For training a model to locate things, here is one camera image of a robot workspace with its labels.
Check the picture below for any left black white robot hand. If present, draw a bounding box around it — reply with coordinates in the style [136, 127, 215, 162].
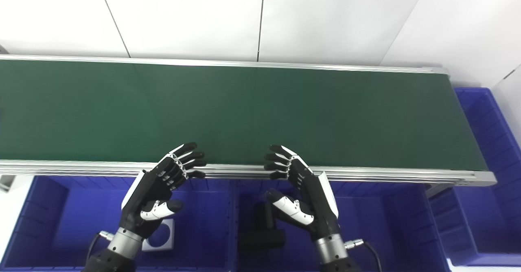
[119, 143, 207, 240]

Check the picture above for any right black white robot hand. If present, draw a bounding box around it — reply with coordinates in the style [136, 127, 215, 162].
[263, 144, 341, 241]

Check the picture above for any blue bin with black parts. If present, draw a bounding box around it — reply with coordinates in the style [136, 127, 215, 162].
[232, 180, 452, 272]

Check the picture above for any green conveyor belt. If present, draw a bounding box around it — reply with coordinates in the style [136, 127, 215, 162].
[0, 59, 489, 172]
[0, 54, 497, 187]

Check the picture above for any white square part with hole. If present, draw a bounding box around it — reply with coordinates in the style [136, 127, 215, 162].
[141, 218, 175, 252]

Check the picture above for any black angled part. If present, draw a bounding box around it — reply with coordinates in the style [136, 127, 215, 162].
[238, 201, 286, 252]

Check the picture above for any blue bin with white parts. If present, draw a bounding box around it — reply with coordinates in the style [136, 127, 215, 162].
[0, 175, 237, 272]

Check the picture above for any aluminium conveyor leg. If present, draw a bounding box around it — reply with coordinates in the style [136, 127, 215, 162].
[426, 183, 453, 197]
[0, 175, 16, 193]

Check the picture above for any empty blue bin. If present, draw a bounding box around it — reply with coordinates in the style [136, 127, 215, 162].
[427, 87, 521, 267]

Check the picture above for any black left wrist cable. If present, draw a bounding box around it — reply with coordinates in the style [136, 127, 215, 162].
[86, 231, 115, 261]

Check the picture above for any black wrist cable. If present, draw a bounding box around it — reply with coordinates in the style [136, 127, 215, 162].
[86, 231, 115, 261]
[345, 239, 383, 272]

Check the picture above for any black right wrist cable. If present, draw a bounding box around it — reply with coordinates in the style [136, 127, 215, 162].
[345, 239, 383, 272]

